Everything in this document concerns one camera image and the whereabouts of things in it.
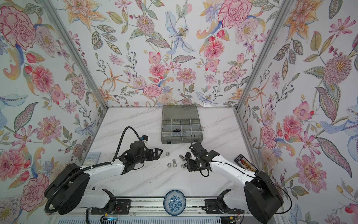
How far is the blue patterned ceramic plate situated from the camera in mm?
735

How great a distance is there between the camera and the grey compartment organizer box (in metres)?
1.00

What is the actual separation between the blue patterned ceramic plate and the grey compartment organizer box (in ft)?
1.06
